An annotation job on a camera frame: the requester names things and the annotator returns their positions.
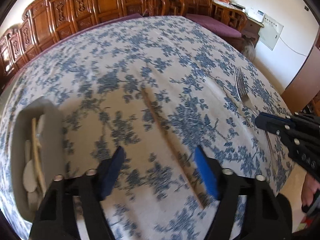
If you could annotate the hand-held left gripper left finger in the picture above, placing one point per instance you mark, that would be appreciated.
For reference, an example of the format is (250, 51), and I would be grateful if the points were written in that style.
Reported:
(112, 172)

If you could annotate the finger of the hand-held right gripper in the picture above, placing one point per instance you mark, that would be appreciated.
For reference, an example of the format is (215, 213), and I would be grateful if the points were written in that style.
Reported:
(271, 123)

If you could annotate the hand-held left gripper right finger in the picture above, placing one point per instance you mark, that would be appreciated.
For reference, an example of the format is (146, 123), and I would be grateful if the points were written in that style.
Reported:
(206, 172)

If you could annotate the metal fork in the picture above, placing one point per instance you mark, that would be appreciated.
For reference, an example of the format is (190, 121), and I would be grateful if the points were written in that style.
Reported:
(241, 87)

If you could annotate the brown wooden chopstick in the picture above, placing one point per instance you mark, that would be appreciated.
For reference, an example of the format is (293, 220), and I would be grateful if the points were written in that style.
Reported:
(165, 135)

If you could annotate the metal tray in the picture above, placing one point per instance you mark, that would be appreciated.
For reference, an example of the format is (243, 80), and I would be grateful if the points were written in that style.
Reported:
(53, 135)

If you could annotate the light wooden chopstick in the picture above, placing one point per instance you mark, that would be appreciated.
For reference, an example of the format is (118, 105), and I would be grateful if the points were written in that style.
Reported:
(37, 155)

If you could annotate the white ladle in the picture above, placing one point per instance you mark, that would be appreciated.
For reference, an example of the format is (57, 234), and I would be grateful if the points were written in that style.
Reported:
(30, 176)

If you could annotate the person's right hand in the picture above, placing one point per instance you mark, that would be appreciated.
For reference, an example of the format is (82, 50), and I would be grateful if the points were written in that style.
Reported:
(308, 187)

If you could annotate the brown wooden door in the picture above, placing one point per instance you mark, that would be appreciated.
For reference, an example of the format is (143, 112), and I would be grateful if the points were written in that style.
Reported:
(303, 85)

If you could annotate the white box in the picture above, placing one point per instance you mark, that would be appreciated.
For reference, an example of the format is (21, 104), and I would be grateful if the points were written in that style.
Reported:
(256, 15)

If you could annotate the purple seat cushion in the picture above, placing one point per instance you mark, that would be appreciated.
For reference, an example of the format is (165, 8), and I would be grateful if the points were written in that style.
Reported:
(215, 23)

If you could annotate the wooden bench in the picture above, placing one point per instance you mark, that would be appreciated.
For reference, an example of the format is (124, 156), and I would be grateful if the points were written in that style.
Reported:
(230, 15)

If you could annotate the blue floral tablecloth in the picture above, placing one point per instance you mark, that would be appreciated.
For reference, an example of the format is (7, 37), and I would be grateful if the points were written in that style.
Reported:
(125, 55)

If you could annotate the wooden armchair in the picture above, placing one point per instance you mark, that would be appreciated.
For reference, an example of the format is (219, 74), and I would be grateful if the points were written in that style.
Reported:
(165, 3)

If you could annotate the row of carved wooden chairs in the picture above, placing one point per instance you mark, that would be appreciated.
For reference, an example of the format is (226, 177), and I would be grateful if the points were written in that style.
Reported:
(75, 10)

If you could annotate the white wall panel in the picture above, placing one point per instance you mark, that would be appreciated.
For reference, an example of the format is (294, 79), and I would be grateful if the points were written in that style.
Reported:
(271, 33)

